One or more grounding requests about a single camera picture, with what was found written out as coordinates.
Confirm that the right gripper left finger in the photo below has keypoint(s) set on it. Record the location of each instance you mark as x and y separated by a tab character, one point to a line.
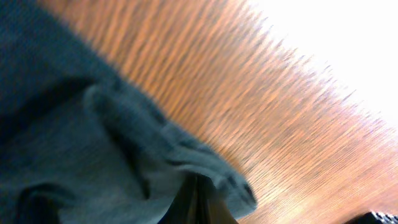
183	209

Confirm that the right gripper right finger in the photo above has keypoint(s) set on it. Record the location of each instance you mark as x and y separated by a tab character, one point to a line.
211	208

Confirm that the black Nike t-shirt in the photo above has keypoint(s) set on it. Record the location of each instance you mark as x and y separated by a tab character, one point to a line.
81	145

